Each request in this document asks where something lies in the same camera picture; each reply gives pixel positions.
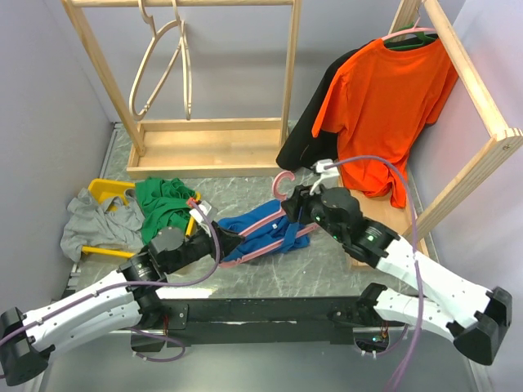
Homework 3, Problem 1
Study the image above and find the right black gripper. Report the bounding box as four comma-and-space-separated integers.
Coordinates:
279, 179, 346, 243

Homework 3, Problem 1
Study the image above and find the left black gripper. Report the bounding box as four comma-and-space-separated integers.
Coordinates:
165, 219, 245, 273

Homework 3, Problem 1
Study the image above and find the blue tank top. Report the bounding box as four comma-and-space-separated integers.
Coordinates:
218, 199, 310, 262

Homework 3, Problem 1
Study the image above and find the pink hanger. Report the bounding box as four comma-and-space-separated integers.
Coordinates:
220, 171, 318, 268
382, 17, 436, 42

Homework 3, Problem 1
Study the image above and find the yellow plastic tray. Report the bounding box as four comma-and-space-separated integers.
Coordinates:
82, 179, 199, 258

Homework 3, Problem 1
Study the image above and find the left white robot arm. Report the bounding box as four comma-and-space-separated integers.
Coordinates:
1, 225, 244, 386

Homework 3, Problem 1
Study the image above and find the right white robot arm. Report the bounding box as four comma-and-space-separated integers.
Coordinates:
282, 185, 512, 366

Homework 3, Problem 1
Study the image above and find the middle beige wooden hanger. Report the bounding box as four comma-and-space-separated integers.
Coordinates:
172, 0, 193, 121

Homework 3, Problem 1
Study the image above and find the beige wooden hanger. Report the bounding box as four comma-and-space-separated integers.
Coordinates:
172, 0, 193, 121
127, 0, 182, 122

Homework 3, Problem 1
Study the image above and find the green hanger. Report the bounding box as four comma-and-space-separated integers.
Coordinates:
382, 17, 438, 51

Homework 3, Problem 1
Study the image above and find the pink hanger under orange shirt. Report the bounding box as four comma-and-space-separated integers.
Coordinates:
382, 17, 436, 42

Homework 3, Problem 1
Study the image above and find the left beige wooden hanger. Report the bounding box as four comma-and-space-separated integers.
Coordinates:
127, 0, 182, 122

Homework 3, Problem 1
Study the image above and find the black shirt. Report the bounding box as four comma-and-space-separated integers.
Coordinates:
276, 39, 440, 171

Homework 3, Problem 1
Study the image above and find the right wooden clothes rack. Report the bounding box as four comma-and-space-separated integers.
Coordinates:
333, 0, 523, 270

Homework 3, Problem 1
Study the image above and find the wooden clothes rack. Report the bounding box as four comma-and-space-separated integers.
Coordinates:
333, 0, 523, 270
62, 1, 302, 179

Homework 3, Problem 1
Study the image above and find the green shirt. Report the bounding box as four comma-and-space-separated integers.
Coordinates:
135, 177, 196, 244

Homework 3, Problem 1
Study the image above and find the back wooden clothes rack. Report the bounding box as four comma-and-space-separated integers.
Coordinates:
62, 1, 302, 179

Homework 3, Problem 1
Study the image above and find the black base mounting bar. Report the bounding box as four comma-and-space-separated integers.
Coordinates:
139, 296, 387, 346

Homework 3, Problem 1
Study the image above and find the grey shirt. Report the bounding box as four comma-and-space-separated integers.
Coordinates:
60, 188, 145, 262

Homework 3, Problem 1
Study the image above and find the orange t-shirt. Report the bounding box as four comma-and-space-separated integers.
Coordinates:
311, 39, 458, 208

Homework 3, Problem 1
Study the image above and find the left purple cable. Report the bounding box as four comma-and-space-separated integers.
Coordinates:
0, 199, 222, 363

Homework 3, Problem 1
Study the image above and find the purple cable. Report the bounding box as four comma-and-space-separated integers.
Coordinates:
333, 154, 423, 391
0, 199, 222, 363

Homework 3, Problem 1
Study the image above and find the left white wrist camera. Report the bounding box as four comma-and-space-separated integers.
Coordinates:
187, 198, 217, 227

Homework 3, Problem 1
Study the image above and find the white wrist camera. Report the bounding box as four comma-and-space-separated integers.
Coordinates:
187, 198, 217, 227
310, 159, 339, 195

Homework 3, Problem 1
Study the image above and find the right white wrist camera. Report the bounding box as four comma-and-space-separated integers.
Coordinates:
310, 159, 339, 195

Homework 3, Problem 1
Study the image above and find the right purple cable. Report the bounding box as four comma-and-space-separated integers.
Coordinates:
333, 154, 423, 391

